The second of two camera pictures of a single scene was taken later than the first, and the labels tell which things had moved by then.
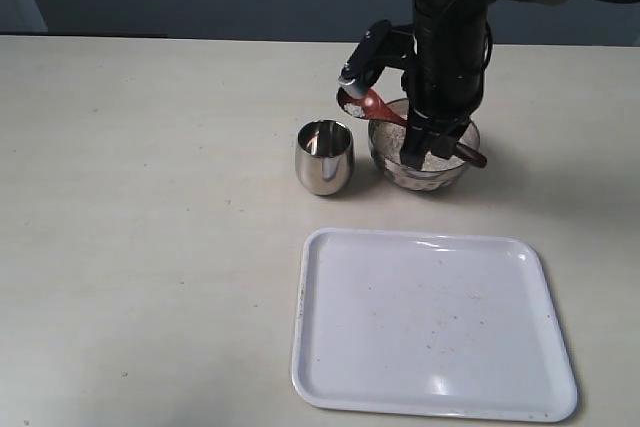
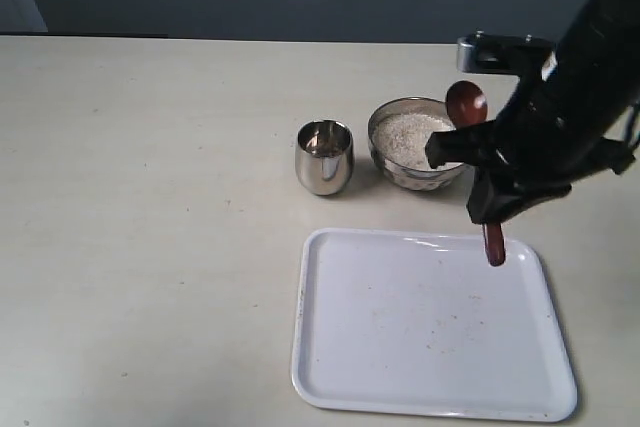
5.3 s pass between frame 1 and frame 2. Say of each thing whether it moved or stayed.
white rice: stayed
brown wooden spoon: moved
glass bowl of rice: stayed
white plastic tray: stayed
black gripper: moved
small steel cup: stayed
